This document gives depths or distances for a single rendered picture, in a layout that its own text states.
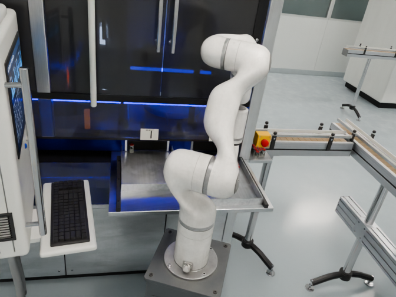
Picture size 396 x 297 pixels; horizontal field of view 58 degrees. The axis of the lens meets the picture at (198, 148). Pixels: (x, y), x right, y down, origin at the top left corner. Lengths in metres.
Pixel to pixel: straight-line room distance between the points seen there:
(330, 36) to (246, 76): 6.21
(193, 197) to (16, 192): 0.56
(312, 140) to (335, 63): 5.39
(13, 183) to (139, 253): 1.12
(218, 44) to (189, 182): 0.43
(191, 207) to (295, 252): 1.75
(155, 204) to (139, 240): 0.65
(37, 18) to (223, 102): 0.84
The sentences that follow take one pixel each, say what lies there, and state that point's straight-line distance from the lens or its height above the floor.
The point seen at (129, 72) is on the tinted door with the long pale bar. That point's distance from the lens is 1.61.
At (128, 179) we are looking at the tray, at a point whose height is 0.88.
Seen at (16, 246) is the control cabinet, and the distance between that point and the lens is 1.41.
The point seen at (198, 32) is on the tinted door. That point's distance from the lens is 1.60.
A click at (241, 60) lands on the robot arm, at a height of 1.54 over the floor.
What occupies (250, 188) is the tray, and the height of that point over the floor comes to 0.88.
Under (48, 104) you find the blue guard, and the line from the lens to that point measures 1.68.
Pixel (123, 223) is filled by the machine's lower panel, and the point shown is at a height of 0.47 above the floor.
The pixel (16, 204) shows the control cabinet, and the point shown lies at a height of 1.04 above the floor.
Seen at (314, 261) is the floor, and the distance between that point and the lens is 2.77.
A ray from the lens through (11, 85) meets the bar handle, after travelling 1.11.
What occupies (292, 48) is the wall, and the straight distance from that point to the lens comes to 6.99.
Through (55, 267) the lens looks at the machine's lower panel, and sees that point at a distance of 2.27.
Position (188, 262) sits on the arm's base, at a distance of 1.24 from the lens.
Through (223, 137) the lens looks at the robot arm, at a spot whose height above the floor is 1.34.
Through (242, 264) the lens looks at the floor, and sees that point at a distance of 2.55.
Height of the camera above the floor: 1.81
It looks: 29 degrees down
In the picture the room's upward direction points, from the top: 8 degrees clockwise
